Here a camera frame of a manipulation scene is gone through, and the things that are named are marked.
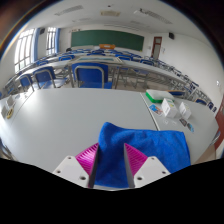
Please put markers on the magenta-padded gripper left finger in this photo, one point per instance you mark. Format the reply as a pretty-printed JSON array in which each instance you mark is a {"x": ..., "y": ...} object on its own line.
[{"x": 68, "y": 168}]

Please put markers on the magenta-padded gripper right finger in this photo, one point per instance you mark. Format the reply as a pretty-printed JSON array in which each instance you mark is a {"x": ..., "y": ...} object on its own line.
[{"x": 151, "y": 168}]

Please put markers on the blue towel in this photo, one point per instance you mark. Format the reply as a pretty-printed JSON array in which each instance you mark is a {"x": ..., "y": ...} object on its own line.
[{"x": 156, "y": 146}]

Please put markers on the dark square card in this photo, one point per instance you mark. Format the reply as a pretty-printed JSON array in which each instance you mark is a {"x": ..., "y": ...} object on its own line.
[{"x": 183, "y": 122}]

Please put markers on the blue round sticker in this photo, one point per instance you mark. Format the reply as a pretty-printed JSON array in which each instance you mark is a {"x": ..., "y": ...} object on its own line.
[{"x": 190, "y": 127}]

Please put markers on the blue orange picture card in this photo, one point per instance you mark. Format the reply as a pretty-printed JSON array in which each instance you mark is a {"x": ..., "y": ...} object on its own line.
[{"x": 155, "y": 110}]

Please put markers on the white box with printed label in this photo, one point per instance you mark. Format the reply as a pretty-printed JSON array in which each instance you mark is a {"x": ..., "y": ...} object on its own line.
[{"x": 169, "y": 108}]

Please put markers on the green and white flat box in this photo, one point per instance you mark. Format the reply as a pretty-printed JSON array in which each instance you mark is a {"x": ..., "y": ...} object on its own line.
[{"x": 159, "y": 95}]

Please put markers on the red-brown double door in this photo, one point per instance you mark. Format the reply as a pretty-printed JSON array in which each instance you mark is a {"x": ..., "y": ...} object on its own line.
[{"x": 220, "y": 128}]

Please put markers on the group of blue chairs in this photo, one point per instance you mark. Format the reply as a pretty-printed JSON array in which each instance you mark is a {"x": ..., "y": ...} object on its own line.
[{"x": 90, "y": 75}]

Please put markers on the rows of white desks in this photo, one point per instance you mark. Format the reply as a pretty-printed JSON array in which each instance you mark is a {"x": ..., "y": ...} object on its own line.
[{"x": 133, "y": 67}]

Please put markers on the grey framed flat panel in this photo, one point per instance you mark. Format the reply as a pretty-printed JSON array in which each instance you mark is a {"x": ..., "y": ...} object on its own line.
[{"x": 98, "y": 59}]

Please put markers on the brown classroom door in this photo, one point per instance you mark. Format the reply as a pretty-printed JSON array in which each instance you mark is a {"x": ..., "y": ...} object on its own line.
[{"x": 156, "y": 48}]

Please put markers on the tall white-framed window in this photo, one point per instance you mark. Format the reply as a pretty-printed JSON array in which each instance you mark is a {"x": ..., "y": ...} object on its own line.
[
  {"x": 24, "y": 50},
  {"x": 51, "y": 40}
]

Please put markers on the blue curtain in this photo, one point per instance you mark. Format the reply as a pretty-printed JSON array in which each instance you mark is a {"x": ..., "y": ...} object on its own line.
[
  {"x": 58, "y": 40},
  {"x": 37, "y": 45}
]

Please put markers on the orange lectern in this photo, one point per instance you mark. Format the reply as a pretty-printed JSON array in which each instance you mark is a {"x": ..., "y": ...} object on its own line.
[{"x": 107, "y": 46}]

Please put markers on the green chalkboard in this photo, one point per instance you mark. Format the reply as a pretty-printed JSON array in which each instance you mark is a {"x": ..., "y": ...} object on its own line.
[{"x": 106, "y": 40}]

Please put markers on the group of ceiling lights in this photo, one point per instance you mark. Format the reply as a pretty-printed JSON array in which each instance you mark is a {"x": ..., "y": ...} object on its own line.
[{"x": 70, "y": 10}]

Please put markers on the ceiling air conditioner vent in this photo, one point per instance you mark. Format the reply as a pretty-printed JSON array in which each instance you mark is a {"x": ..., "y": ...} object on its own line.
[{"x": 110, "y": 13}]

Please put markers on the black wall speaker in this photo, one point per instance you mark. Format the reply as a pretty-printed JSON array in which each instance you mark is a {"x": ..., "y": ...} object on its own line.
[
  {"x": 171, "y": 35},
  {"x": 42, "y": 30}
]

